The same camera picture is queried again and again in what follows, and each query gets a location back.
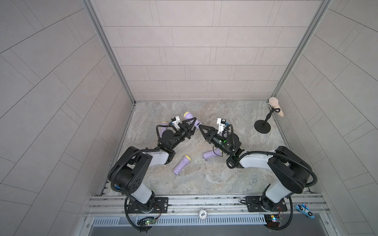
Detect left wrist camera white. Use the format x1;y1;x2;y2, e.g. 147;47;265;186
170;116;181;129

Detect circuit board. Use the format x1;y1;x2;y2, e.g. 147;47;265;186
137;217;157;227
264;214;284;229

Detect purple flashlight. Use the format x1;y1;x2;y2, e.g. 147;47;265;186
203;148;223;161
159;122;169;137
173;155;191;175
184;112;201;129

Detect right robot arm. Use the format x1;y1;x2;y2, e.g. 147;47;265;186
198;124;318;211

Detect left circuit board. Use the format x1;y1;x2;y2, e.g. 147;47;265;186
137;217;157;227

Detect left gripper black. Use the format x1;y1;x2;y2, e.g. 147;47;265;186
168;120;197;152

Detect aluminium rail frame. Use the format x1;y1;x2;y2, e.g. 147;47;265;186
82;193;331;217

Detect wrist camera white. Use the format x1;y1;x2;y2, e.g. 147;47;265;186
217;118;228;133
170;116;181;129

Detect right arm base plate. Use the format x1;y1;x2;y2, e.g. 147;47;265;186
243;196;290;212

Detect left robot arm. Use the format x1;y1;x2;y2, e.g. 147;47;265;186
107;117;197;212

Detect right circuit board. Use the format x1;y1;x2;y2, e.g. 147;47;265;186
264;214;284;229

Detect blue tag sticker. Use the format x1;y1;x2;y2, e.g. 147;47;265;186
295;204;315;219

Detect beige microphone on stand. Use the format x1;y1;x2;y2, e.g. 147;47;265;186
268;97;284;117

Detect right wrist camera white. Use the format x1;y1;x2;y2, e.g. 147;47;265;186
217;118;228;133

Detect black round stand base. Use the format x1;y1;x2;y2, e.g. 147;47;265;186
254;120;271;134

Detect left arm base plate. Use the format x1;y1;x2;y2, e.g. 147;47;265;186
125;197;169;214

